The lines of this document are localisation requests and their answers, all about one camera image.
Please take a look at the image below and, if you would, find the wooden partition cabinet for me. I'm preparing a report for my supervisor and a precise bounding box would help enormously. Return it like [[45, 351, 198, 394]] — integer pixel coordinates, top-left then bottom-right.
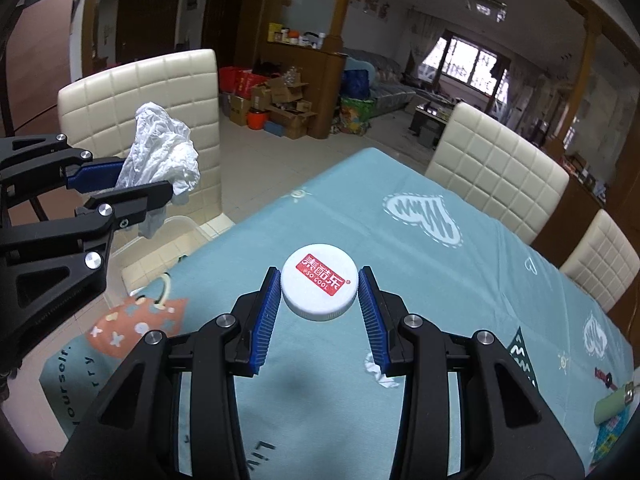
[[260, 42, 348, 138]]

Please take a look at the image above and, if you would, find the white tissue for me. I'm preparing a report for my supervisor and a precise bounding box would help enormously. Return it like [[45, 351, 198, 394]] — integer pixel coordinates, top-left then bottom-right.
[[114, 102, 201, 239]]

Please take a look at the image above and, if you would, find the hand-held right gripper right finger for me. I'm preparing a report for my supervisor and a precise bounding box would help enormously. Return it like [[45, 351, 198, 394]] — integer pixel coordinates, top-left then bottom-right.
[[356, 265, 586, 480]]

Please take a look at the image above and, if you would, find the white bottle cap red label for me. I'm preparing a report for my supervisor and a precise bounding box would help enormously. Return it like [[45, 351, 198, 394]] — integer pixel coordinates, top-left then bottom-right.
[[280, 243, 360, 322]]

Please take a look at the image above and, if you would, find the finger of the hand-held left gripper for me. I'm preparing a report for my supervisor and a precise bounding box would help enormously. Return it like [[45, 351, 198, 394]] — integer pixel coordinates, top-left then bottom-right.
[[0, 133, 128, 197], [0, 180, 174, 311]]

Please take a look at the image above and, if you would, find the cream quilted dining chair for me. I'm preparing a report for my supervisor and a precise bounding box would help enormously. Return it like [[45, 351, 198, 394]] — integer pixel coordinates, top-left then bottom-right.
[[57, 49, 223, 226], [559, 208, 640, 313], [425, 102, 571, 246]]

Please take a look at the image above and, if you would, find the red box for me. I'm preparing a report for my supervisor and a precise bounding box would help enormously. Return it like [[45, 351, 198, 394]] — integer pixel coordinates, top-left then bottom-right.
[[218, 66, 266, 98]]

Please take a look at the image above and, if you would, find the ceiling lamp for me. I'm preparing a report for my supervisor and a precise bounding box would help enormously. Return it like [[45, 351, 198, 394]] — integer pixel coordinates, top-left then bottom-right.
[[461, 0, 508, 21]]

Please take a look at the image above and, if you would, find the patterned curtain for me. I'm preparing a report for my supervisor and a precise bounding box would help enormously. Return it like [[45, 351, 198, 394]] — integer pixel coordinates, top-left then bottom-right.
[[405, 7, 441, 78]]

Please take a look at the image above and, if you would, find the grey sofa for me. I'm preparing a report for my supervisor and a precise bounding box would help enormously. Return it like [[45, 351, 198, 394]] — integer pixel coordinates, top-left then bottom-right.
[[345, 47, 416, 116]]

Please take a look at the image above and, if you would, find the dark wooden door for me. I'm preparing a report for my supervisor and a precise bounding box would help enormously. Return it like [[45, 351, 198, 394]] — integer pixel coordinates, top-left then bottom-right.
[[202, 0, 248, 66], [116, 0, 183, 63]]

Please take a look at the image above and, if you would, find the colourful crochet mat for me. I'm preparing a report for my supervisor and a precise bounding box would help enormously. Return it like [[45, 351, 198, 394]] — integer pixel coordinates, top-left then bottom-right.
[[590, 407, 636, 468]]

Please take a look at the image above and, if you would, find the barred window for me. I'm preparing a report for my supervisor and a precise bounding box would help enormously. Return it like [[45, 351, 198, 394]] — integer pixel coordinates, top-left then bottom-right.
[[422, 35, 511, 96]]

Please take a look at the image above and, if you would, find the pile of cardboard boxes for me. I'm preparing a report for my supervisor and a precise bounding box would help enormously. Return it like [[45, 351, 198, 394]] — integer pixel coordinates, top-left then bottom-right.
[[220, 72, 318, 140]]

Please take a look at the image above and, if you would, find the clear plastic bin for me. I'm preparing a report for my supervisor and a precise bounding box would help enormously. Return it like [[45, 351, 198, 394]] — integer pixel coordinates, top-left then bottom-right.
[[114, 214, 211, 297]]

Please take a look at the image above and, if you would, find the row of bottles and packets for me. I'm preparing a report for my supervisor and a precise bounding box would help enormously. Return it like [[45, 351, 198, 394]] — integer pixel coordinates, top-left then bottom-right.
[[267, 22, 328, 51]]

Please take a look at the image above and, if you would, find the green cup with metal top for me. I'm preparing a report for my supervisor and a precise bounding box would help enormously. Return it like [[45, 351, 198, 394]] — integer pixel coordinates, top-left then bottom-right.
[[593, 382, 640, 425]]

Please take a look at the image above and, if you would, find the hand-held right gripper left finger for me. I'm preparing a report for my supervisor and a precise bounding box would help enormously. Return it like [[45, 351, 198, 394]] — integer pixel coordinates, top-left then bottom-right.
[[65, 266, 282, 480]]

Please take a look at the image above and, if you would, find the green patterned bag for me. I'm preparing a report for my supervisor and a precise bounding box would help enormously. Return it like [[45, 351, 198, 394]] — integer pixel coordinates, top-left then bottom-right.
[[337, 96, 376, 135]]

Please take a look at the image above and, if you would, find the blue bag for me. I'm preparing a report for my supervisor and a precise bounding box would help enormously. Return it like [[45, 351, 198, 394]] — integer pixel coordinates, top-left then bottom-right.
[[342, 69, 371, 98]]

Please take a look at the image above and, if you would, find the coffee table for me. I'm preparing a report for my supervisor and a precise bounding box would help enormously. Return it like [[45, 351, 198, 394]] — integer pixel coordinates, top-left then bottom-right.
[[410, 100, 458, 148]]

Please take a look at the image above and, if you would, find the teal printed tablecloth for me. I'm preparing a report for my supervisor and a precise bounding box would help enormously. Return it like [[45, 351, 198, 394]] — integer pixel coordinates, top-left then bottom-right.
[[40, 147, 636, 480]]

